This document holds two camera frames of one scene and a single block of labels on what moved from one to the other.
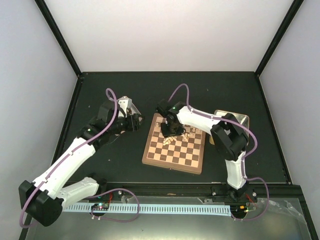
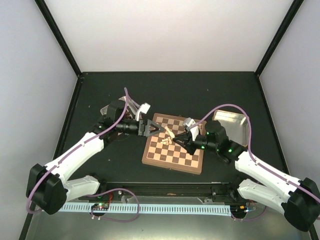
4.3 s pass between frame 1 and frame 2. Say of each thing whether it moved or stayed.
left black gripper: moved
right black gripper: moved
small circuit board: stayed
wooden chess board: stayed
